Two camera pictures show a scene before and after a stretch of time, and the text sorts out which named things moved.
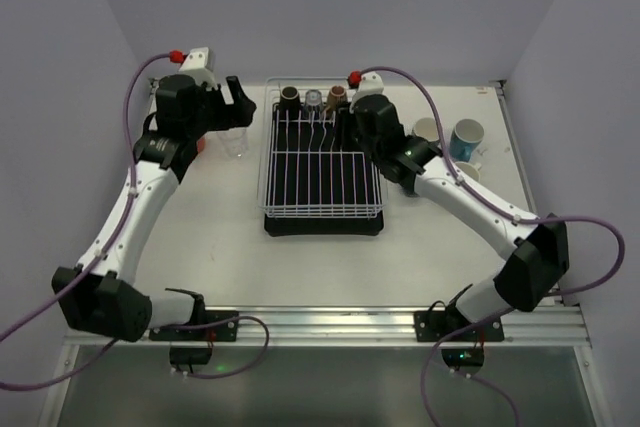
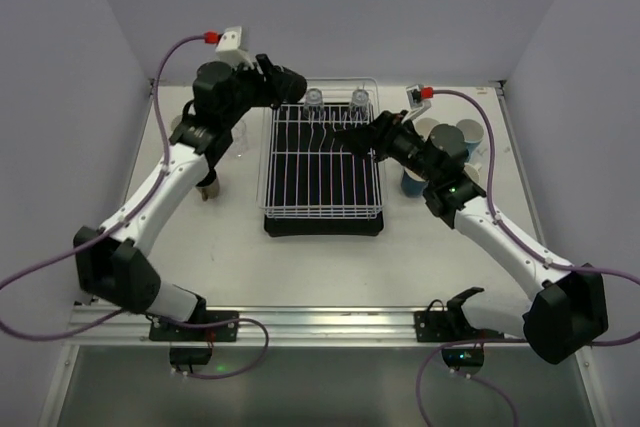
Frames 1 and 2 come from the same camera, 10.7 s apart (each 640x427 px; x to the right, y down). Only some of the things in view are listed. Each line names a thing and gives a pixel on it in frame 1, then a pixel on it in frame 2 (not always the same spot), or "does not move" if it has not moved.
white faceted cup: x=471 y=170 does not move
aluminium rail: x=371 y=327 does not move
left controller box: x=190 y=355 does not move
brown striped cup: x=337 y=95 -> x=209 y=186
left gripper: x=220 y=108 -> x=267 y=79
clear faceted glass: x=234 y=140 does not move
